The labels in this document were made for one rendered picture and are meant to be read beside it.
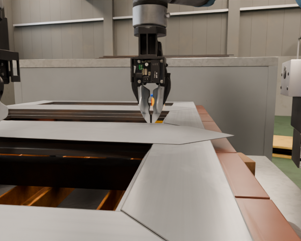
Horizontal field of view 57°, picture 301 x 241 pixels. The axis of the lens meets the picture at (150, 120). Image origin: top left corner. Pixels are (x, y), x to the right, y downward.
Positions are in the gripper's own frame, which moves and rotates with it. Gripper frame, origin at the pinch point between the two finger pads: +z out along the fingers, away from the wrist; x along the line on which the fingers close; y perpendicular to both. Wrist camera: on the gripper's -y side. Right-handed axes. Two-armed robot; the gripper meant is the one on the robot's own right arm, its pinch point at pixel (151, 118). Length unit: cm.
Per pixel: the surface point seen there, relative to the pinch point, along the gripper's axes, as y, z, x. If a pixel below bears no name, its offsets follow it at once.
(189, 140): 20.2, 0.6, 8.6
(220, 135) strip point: 15.4, 0.6, 14.2
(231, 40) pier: -743, -115, 133
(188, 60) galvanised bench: -71, -18, 9
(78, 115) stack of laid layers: -24.7, 2.7, -27.7
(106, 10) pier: -808, -220, -235
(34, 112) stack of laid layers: -25, 2, -44
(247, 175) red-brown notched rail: 30.2, 2.7, 15.6
